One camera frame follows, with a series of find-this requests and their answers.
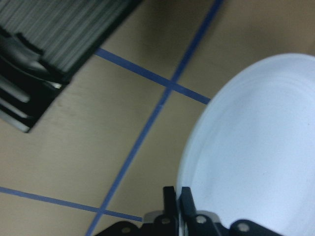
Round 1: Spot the black silver utensil set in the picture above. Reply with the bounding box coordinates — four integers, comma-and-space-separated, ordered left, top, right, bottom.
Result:
0, 29, 68, 133

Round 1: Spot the light blue round plate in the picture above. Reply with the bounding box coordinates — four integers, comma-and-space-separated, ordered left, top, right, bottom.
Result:
176, 54, 315, 236

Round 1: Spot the black grey striped mat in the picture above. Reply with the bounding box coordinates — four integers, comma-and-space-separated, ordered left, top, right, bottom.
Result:
0, 0, 143, 86

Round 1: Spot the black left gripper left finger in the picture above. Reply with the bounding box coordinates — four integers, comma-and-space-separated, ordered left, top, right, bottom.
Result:
163, 186, 178, 216

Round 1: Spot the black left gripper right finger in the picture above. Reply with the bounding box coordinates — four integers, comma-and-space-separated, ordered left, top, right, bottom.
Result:
180, 187, 196, 216

